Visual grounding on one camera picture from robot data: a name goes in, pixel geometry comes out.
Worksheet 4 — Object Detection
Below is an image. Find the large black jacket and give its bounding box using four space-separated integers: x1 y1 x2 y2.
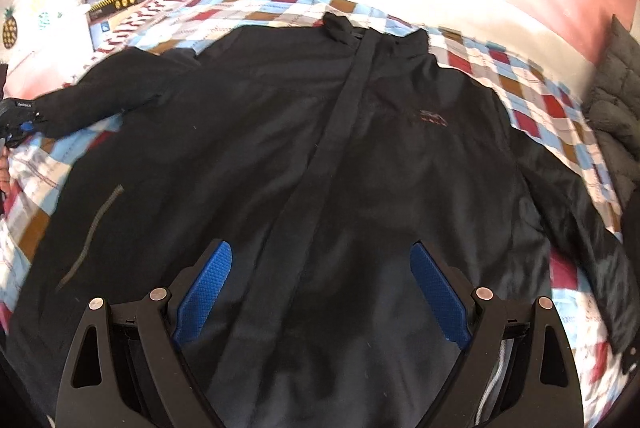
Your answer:
6 14 639 427

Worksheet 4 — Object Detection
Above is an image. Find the person's left hand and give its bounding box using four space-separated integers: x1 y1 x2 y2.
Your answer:
0 147 11 201

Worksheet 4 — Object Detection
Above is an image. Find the checkered patchwork bed sheet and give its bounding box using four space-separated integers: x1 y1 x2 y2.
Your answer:
1 0 630 427

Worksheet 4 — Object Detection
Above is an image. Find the grey quilted cushion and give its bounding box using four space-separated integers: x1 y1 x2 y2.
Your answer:
582 17 640 207

